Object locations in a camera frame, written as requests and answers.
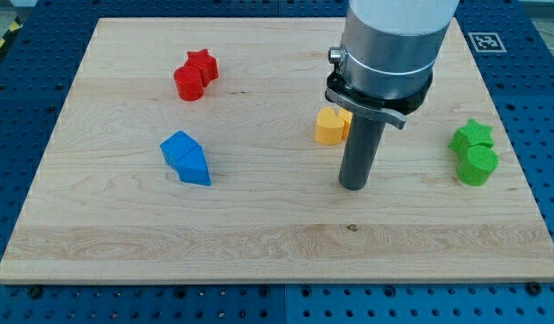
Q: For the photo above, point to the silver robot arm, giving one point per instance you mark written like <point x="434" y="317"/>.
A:
<point x="383" y="65"/>

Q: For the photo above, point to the yellow block behind heart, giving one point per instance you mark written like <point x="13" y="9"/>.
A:
<point x="347" y="117"/>

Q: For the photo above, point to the blue pentagon block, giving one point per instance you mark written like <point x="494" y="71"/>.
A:
<point x="193" y="168"/>

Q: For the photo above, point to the light wooden board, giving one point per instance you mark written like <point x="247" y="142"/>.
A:
<point x="105" y="208"/>

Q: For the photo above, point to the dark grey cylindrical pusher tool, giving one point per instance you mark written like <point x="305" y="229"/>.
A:
<point x="360" y="151"/>

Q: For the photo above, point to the blue cube block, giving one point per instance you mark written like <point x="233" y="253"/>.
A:
<point x="176" y="147"/>

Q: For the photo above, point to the red star block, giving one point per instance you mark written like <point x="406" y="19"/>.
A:
<point x="206" y="63"/>

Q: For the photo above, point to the red cylinder block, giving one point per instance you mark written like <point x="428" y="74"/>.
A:
<point x="188" y="83"/>

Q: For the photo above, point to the green star block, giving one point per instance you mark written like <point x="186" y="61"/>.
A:
<point x="470" y="135"/>

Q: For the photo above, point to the green cylinder block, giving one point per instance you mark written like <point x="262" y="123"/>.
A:
<point x="477" y="164"/>

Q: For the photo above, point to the white fiducial marker tag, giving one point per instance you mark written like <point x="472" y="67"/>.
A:
<point x="486" y="42"/>

